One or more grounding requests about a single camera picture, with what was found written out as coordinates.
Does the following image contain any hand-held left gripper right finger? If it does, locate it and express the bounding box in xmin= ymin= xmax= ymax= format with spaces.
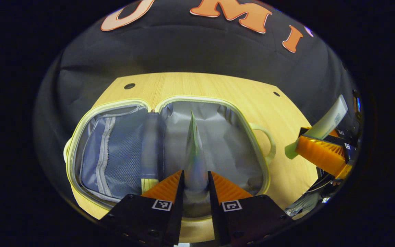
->
xmin=207 ymin=170 xmax=294 ymax=246

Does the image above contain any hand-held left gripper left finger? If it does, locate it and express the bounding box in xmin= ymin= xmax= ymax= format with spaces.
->
xmin=100 ymin=170 xmax=185 ymax=247

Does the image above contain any white tube with green cap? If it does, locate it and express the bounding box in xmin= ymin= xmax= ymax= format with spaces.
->
xmin=284 ymin=94 xmax=349 ymax=160

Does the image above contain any green skin care sachet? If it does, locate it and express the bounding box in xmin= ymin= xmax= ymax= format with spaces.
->
xmin=184 ymin=110 xmax=209 ymax=192

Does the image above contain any cream suitcase with handle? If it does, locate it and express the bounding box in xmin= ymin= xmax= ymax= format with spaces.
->
xmin=63 ymin=95 xmax=276 ymax=221

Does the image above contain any grey crinkled cloth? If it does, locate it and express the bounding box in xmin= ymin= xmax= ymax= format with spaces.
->
xmin=285 ymin=192 xmax=323 ymax=217

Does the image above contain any black cable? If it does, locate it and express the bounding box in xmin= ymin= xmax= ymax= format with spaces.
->
xmin=304 ymin=172 xmax=338 ymax=196

